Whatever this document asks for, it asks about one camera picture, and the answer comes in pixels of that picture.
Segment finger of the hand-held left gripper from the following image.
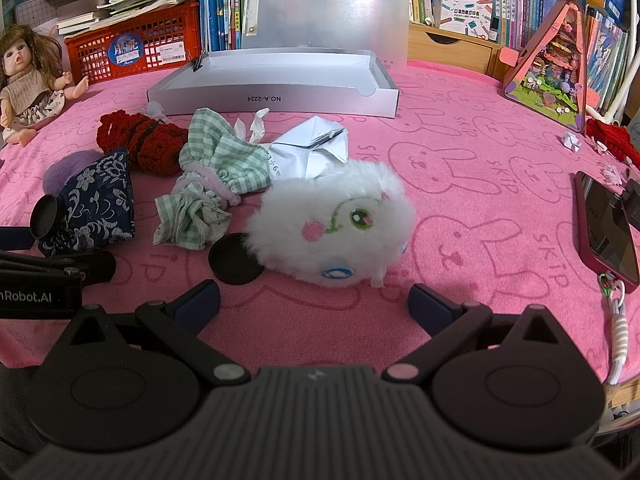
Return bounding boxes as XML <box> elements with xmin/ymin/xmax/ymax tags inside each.
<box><xmin>0</xmin><ymin>249</ymin><xmax>117</xmax><ymax>284</ymax></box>
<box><xmin>0</xmin><ymin>227</ymin><xmax>37</xmax><ymax>251</ymax></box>

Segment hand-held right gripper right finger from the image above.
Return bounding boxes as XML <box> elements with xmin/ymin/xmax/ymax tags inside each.
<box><xmin>382</xmin><ymin>284</ymin><xmax>568</xmax><ymax>383</ymax></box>

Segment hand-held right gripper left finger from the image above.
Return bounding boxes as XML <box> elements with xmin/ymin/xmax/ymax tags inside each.
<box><xmin>70</xmin><ymin>280</ymin><xmax>252</xmax><ymax>387</ymax></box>

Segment blue floral fabric pouch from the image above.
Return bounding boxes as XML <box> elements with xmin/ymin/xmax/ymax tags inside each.
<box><xmin>36</xmin><ymin>147</ymin><xmax>137</xmax><ymax>258</ymax></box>

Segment white fluffy plush toy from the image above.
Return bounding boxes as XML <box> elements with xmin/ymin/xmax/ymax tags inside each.
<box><xmin>243</xmin><ymin>157</ymin><xmax>417</xmax><ymax>289</ymax></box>

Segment silver cardboard box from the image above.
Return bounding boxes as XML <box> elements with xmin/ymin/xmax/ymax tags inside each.
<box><xmin>146</xmin><ymin>50</ymin><xmax>399</xmax><ymax>119</ymax></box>

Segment black round cap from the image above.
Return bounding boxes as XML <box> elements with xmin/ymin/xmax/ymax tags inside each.
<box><xmin>207</xmin><ymin>232</ymin><xmax>263</xmax><ymax>286</ymax></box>
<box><xmin>29</xmin><ymin>195</ymin><xmax>66</xmax><ymax>239</ymax></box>

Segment purple fuzzy pouch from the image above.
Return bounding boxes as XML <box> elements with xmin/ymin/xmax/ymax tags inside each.
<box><xmin>42</xmin><ymin>152</ymin><xmax>108</xmax><ymax>196</ymax></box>

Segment red knitted bundle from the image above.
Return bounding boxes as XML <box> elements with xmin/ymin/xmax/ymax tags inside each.
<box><xmin>96</xmin><ymin>112</ymin><xmax>190</xmax><ymax>178</ymax></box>

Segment green checked doll dress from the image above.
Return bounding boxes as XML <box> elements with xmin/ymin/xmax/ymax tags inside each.
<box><xmin>153</xmin><ymin>107</ymin><xmax>273</xmax><ymax>251</ymax></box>

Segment brown haired baby doll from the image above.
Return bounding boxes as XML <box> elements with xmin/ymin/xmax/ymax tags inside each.
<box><xmin>0</xmin><ymin>24</ymin><xmax>91</xmax><ymax>148</ymax></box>

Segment white worksheet paper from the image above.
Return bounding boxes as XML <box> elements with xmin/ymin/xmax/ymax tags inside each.
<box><xmin>267</xmin><ymin>142</ymin><xmax>321</xmax><ymax>182</ymax></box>

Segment smartphone in red case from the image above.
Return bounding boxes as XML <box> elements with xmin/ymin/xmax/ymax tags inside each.
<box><xmin>573</xmin><ymin>171</ymin><xmax>640</xmax><ymax>293</ymax></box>

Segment red plastic basket with label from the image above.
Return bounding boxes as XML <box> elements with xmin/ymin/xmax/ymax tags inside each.
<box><xmin>65</xmin><ymin>0</ymin><xmax>202</xmax><ymax>83</ymax></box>

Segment grey grid cutting mat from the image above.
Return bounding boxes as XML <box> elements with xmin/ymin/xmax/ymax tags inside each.
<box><xmin>14</xmin><ymin>0</ymin><xmax>68</xmax><ymax>36</ymax></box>

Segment red knitted yarn piece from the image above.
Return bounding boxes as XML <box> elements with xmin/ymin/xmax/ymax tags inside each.
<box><xmin>585</xmin><ymin>117</ymin><xmax>640</xmax><ymax>168</ymax></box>

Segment wooden drawer box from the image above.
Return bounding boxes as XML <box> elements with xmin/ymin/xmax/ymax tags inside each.
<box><xmin>407</xmin><ymin>22</ymin><xmax>507</xmax><ymax>80</ymax></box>

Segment pink miniature house model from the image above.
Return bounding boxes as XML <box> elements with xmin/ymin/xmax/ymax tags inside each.
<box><xmin>501</xmin><ymin>0</ymin><xmax>588</xmax><ymax>133</ymax></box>

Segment row of upright books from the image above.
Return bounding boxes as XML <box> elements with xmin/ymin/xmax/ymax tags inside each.
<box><xmin>197</xmin><ymin>0</ymin><xmax>566</xmax><ymax>53</ymax></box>

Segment white printed carton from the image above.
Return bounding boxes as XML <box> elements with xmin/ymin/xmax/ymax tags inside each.
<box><xmin>434</xmin><ymin>0</ymin><xmax>501</xmax><ymax>43</ymax></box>

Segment white plastic tubes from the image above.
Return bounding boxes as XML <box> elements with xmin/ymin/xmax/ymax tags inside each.
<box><xmin>587</xmin><ymin>35</ymin><xmax>638</xmax><ymax>126</ymax></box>

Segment leaning picture books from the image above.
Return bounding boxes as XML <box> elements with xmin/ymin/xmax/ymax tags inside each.
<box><xmin>582</xmin><ymin>7</ymin><xmax>632</xmax><ymax>111</ymax></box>

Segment translucent plastic folder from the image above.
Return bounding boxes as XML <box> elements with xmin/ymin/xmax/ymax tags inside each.
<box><xmin>240</xmin><ymin>0</ymin><xmax>410</xmax><ymax>73</ymax></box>

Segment white phone strap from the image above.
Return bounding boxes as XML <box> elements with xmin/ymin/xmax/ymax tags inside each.
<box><xmin>597</xmin><ymin>272</ymin><xmax>628</xmax><ymax>386</ymax></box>

